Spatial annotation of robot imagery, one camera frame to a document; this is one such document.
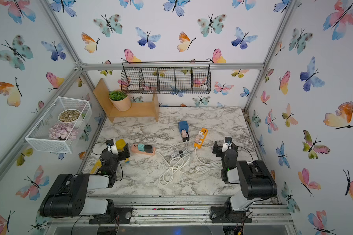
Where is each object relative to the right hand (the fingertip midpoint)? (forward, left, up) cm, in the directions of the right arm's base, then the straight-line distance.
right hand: (225, 141), depth 91 cm
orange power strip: (+5, +15, -5) cm, 16 cm away
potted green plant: (+23, +70, +9) cm, 74 cm away
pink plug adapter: (+7, +26, -3) cm, 27 cm away
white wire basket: (-17, +88, +25) cm, 93 cm away
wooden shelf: (+28, +63, -4) cm, 69 cm away
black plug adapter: (-6, +48, -4) cm, 48 cm away
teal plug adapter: (-6, +52, -3) cm, 52 cm away
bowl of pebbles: (-6, +81, +25) cm, 85 cm away
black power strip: (+5, +24, -7) cm, 26 cm away
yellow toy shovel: (-2, +67, -7) cm, 68 cm away
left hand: (-5, +64, 0) cm, 64 cm away
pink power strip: (-5, +57, -6) cm, 58 cm away
